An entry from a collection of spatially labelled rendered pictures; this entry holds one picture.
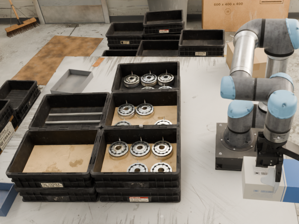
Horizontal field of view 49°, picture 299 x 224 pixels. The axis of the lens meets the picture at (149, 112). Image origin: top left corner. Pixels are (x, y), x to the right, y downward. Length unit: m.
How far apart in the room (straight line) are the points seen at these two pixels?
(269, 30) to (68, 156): 1.12
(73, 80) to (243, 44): 1.53
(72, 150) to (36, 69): 2.52
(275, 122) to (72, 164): 1.05
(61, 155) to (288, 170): 1.09
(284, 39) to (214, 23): 3.06
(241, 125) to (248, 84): 0.58
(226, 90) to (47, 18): 4.37
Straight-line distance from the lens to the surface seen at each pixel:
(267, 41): 1.39
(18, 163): 1.75
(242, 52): 1.23
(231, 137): 1.70
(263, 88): 1.07
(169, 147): 1.64
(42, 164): 1.77
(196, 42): 3.21
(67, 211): 1.71
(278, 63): 1.46
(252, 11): 4.41
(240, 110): 1.59
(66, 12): 5.07
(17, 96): 3.14
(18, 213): 1.81
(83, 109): 2.01
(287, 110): 0.98
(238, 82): 1.07
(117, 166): 1.64
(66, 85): 2.48
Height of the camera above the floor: 2.06
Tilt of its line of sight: 41 degrees down
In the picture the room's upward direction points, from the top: 7 degrees counter-clockwise
